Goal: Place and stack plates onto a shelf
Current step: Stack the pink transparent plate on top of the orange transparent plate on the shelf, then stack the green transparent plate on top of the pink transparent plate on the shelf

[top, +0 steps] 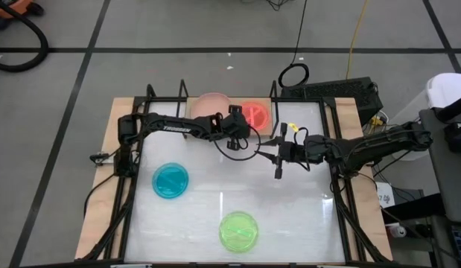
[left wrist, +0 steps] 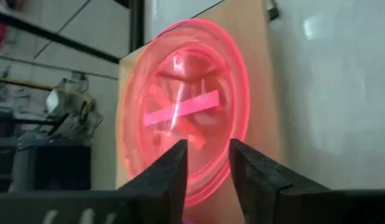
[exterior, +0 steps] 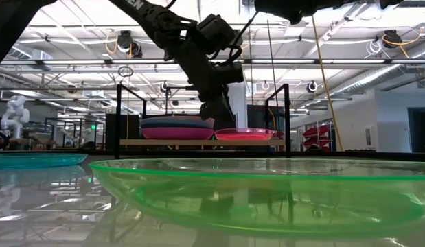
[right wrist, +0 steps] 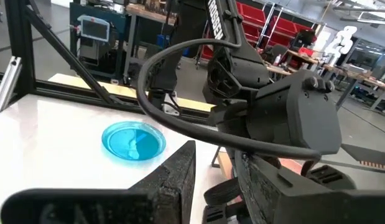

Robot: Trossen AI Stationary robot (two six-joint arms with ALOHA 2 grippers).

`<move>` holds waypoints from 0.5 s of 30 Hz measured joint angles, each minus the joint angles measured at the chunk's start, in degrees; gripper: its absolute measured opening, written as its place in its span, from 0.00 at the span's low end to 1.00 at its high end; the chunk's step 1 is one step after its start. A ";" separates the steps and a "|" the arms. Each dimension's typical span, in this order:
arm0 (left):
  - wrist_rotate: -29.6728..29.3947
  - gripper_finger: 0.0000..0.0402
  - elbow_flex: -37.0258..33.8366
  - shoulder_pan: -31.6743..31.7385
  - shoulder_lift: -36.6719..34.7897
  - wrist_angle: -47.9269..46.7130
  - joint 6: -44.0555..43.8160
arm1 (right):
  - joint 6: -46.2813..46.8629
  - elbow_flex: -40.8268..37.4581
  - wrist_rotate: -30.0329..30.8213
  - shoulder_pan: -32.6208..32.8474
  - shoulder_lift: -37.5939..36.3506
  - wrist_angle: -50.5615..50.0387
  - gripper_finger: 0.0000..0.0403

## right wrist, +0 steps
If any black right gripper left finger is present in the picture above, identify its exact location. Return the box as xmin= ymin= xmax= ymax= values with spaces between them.
xmin=1 ymin=140 xmax=197 ymax=224

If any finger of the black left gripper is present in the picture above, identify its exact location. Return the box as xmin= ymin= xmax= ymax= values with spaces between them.
xmin=300 ymin=164 xmax=357 ymax=190
xmin=202 ymin=177 xmax=252 ymax=224

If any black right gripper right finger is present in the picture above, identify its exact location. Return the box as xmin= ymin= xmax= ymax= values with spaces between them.
xmin=234 ymin=151 xmax=385 ymax=224

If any blue translucent plate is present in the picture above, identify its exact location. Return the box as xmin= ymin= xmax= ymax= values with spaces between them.
xmin=101 ymin=121 xmax=167 ymax=162

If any wooden work table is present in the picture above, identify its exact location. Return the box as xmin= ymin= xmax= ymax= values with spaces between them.
xmin=266 ymin=49 xmax=385 ymax=110

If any white humanoid robot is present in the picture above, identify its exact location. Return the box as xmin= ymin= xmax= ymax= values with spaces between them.
xmin=324 ymin=26 xmax=358 ymax=65

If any light wooden base board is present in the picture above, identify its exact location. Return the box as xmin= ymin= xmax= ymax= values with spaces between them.
xmin=48 ymin=73 xmax=215 ymax=113

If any red bin rack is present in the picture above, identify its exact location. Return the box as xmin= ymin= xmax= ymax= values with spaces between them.
xmin=200 ymin=0 xmax=317 ymax=62

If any dark teal workbench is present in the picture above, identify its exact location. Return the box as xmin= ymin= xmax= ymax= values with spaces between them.
xmin=69 ymin=0 xmax=179 ymax=86

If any blue-framed tablet screen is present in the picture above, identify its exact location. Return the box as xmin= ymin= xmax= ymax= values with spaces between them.
xmin=77 ymin=14 xmax=111 ymax=43

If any silver aluminium bar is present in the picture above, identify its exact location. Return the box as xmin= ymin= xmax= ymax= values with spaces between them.
xmin=0 ymin=55 xmax=22 ymax=115

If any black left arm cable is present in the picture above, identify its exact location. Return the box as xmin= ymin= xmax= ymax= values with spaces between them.
xmin=135 ymin=37 xmax=322 ymax=161

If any silver metal bracket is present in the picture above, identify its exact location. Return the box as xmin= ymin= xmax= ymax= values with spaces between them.
xmin=162 ymin=92 xmax=180 ymax=116

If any black aluminium table frame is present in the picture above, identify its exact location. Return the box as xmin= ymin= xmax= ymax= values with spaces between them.
xmin=0 ymin=0 xmax=216 ymax=125

